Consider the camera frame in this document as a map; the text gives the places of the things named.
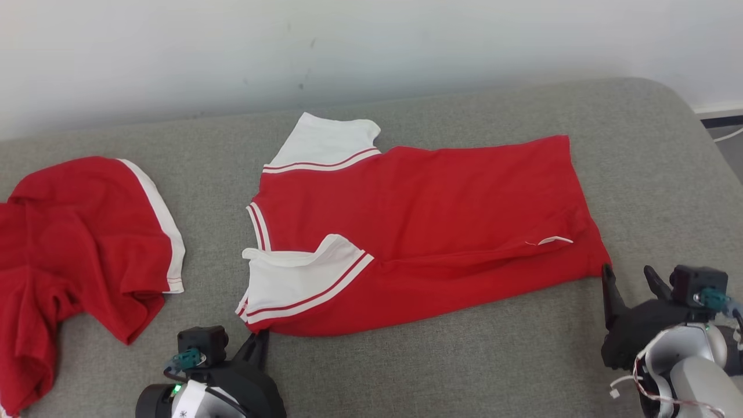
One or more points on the red and white jersey shirt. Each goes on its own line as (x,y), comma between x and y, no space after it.
(435,220)

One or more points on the red shorts with white stripe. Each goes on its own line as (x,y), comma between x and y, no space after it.
(75,232)

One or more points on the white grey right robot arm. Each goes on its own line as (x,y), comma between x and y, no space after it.
(691,377)

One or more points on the white baseboard strip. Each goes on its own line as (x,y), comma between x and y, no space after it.
(720,108)

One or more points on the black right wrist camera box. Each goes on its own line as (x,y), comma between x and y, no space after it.
(696,278)

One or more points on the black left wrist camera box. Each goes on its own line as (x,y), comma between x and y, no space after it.
(203,342)

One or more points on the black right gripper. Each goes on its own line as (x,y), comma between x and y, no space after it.
(633,331)

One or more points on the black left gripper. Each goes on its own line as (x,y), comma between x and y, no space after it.
(255,395)

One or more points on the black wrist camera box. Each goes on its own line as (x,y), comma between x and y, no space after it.
(696,278)
(203,342)

